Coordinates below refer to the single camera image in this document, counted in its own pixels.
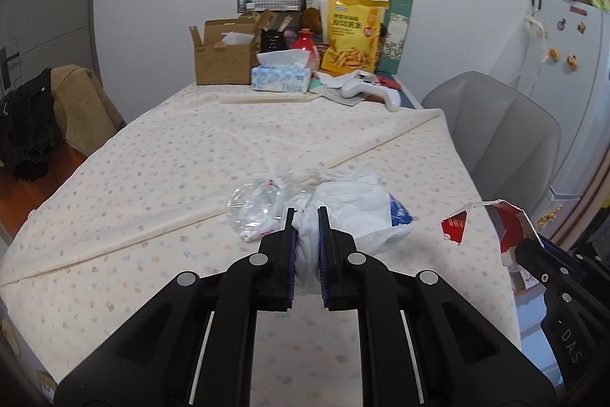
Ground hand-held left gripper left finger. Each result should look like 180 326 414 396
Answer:
54 207 299 407

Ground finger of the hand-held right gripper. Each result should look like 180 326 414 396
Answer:
538 234 596 267
514 239 577 305

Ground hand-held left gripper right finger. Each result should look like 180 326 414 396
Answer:
317 207 557 407

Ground red torn wrapper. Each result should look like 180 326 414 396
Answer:
441 198 544 291

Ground white plastic bag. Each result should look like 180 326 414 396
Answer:
285 169 413 288

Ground clear plastic wrapper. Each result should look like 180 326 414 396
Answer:
226 175 310 243

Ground blue tissue packet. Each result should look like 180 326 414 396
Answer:
387 192 413 236

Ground gold figure fridge magnets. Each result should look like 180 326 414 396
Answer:
536 207 563 229

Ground grey chair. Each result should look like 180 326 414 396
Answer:
421 71 562 222

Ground dotted cream tablecloth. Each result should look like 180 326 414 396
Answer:
0 82 522 389

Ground white fridge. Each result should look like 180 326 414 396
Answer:
534 0 610 217

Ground translucent hanging bag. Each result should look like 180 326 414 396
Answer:
491 11 549 103

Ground white game controller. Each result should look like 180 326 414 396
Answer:
340 71 403 113

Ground blue tissue box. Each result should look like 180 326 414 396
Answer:
251 49 313 94

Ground open cardboard box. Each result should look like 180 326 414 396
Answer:
189 11 275 86

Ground red vase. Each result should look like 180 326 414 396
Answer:
292 30 319 69

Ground black pen holder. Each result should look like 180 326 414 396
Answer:
261 16 291 53

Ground yellow snack bag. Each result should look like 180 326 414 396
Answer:
320 0 390 74

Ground tall green box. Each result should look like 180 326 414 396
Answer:
379 0 414 75

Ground brown plush toy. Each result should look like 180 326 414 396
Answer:
299 6 325 33

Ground brown armchair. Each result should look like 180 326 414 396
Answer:
50 64 127 160

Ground black clothing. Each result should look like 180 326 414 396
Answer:
0 68 60 181

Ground grey door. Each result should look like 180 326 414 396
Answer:
0 0 98 103

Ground black wire basket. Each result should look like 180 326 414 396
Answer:
237 0 307 13

